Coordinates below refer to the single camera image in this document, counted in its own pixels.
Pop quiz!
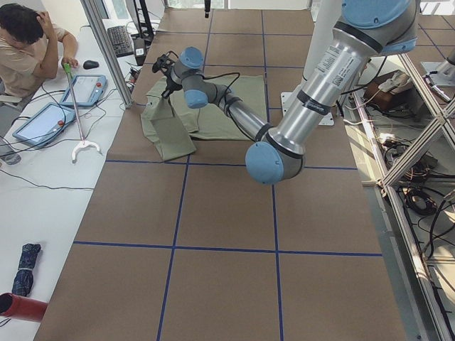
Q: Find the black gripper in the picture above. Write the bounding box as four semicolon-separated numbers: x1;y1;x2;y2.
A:
161;72;182;98

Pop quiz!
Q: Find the olive green long-sleeve shirt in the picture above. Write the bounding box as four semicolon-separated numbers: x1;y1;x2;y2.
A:
141;75;267;161

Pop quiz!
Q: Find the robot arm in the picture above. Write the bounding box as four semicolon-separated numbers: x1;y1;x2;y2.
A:
152;1;420;185

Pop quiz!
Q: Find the black keyboard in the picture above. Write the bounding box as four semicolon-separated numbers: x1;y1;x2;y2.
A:
107;26;134;58

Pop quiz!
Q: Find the blue teach pendant far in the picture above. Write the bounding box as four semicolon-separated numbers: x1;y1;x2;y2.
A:
72;75;107;108

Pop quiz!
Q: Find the blue teach pendant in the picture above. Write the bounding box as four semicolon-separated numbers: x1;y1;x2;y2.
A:
72;75;107;108
12;103;75;147

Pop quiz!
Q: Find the black computer mouse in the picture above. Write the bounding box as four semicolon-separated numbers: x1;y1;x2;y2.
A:
82;60;100;70

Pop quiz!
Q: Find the blue teach pendant near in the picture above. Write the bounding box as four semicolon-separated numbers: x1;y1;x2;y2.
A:
12;103;75;147

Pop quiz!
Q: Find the seated person beige shirt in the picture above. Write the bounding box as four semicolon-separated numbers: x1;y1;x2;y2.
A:
1;4;79;98

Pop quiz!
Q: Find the folded dark blue umbrella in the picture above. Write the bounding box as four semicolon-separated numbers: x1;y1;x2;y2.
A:
11;243;41;297

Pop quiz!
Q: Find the red cylinder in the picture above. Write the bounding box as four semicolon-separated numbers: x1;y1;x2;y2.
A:
1;293;48;323

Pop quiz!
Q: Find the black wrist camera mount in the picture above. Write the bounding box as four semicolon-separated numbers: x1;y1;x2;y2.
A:
151;51;175;75

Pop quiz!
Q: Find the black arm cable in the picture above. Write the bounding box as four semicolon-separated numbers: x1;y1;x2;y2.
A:
166;50;260;143

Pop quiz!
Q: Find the brown box with cables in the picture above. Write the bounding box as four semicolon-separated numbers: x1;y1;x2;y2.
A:
363;70;414;110

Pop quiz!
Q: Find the aluminium frame truss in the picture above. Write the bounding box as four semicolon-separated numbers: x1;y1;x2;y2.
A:
344;46;454;340

